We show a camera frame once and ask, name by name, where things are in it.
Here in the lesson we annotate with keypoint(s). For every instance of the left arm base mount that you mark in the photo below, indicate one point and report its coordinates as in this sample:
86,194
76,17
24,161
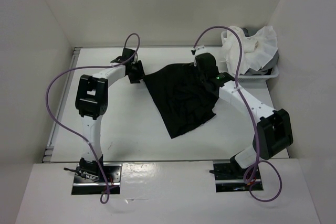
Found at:
87,184

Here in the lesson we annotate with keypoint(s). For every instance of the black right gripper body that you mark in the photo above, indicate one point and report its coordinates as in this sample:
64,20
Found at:
201,75

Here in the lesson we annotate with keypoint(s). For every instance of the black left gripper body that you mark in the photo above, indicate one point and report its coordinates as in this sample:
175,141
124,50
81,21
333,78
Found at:
137,72

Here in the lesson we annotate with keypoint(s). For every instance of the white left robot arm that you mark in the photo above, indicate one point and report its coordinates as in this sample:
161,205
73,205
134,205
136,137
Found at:
92,103

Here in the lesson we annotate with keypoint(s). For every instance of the white crumpled cloth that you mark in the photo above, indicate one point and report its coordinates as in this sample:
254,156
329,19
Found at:
252,49

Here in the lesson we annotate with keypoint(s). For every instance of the white plastic laundry basket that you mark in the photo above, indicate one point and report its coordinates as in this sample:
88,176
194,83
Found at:
252,75

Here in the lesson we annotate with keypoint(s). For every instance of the black pleated skirt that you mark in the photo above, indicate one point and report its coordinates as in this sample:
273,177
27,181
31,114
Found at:
181,99

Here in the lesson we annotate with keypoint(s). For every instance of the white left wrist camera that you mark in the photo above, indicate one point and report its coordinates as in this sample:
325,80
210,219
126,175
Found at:
128,56

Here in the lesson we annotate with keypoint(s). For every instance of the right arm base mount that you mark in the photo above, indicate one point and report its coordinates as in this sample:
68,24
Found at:
229,178

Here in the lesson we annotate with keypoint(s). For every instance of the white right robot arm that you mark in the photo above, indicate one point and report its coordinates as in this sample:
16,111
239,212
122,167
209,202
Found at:
273,132

